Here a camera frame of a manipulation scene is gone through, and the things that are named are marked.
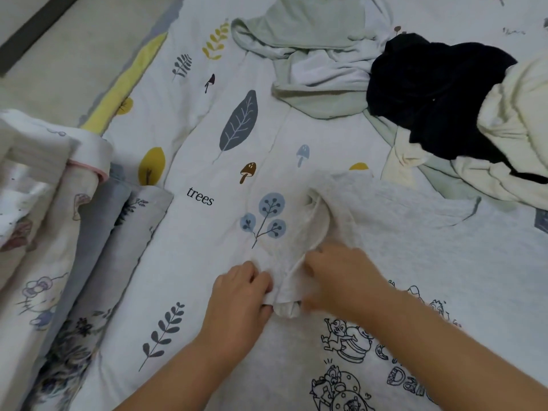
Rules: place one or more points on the person's right hand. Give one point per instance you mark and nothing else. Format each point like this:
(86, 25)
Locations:
(347, 278)

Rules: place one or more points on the person's left hand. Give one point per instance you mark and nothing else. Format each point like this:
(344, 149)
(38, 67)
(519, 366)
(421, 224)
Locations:
(235, 308)

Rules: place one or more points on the grey Chip n Dale shirt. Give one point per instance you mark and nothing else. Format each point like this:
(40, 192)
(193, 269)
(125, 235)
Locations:
(445, 252)

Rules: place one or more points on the bed with leaf print bedding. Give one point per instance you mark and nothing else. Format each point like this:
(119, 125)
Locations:
(197, 167)

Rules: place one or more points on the light blue denim jeans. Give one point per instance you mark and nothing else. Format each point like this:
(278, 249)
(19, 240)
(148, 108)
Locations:
(94, 227)

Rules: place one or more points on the cartoon print pajama top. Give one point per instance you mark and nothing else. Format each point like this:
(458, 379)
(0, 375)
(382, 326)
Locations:
(51, 269)

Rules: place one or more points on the black garment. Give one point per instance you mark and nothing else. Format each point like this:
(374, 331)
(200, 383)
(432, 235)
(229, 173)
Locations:
(437, 90)

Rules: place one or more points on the sage green zip jacket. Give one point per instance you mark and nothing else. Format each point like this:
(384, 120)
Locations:
(308, 30)

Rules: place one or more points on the person's left forearm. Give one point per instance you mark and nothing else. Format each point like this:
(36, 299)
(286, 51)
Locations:
(167, 385)

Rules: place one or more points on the person's right forearm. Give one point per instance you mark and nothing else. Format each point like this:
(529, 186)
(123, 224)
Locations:
(462, 355)

